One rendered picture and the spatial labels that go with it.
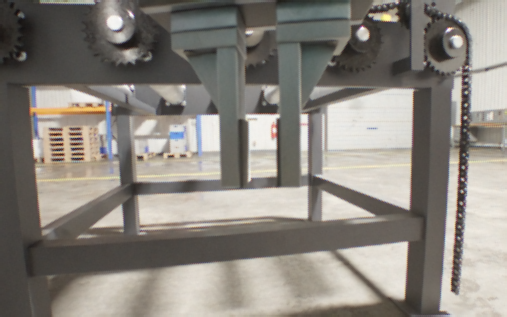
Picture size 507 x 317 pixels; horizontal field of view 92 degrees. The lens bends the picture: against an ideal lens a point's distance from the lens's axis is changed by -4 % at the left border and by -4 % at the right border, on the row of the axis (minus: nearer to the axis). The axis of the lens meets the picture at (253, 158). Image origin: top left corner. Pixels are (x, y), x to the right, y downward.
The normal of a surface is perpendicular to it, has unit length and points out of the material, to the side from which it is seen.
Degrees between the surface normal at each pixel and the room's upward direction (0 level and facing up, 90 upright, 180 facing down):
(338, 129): 90
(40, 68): 90
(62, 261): 90
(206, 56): 90
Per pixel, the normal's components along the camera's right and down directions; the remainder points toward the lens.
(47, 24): 0.16, 0.08
